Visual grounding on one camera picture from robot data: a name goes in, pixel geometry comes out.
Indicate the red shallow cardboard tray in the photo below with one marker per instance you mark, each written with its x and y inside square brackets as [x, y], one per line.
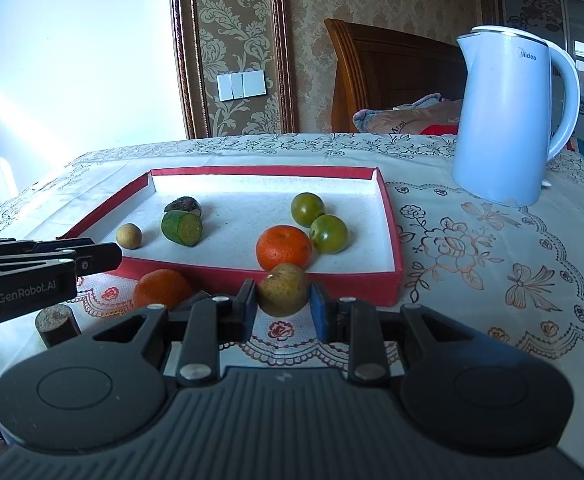
[239, 203]

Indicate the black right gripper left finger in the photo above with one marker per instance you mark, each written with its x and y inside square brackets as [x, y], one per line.
[221, 319]

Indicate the small orange tangerine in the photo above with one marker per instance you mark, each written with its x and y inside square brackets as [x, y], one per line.
[283, 244]

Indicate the green tomato with stem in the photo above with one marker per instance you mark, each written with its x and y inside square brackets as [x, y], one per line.
[306, 207]

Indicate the small brown longan fruit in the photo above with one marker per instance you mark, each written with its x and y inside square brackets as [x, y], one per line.
[129, 236]

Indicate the floral embroidered tablecloth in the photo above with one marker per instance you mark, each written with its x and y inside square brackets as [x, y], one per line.
[514, 274]

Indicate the large orange tangerine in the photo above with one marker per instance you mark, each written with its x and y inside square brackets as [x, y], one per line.
[163, 286]

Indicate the light blue electric kettle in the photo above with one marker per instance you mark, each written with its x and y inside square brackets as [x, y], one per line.
[520, 107]

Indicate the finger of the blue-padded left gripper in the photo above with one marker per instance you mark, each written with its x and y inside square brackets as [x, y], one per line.
[85, 260]

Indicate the green cucumber chunk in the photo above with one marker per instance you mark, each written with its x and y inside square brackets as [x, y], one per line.
[182, 227]

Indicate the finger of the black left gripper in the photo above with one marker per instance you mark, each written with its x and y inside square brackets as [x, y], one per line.
[10, 246]

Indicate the white wall switch panel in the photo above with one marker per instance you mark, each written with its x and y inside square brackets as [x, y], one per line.
[238, 86]

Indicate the wardrobe sliding door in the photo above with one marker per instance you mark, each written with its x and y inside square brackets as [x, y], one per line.
[556, 35]

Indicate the brown wooden wall trim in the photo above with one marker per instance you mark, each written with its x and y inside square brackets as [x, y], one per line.
[223, 37]

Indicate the short dark sugarcane piece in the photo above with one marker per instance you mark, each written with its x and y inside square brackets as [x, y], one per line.
[185, 204]

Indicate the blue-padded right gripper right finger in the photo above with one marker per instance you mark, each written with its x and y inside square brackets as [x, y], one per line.
[355, 322]

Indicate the brown wooden headboard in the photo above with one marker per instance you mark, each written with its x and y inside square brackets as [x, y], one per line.
[379, 68]

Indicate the pink patterned pillow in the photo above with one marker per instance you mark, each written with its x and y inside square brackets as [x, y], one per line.
[431, 115]

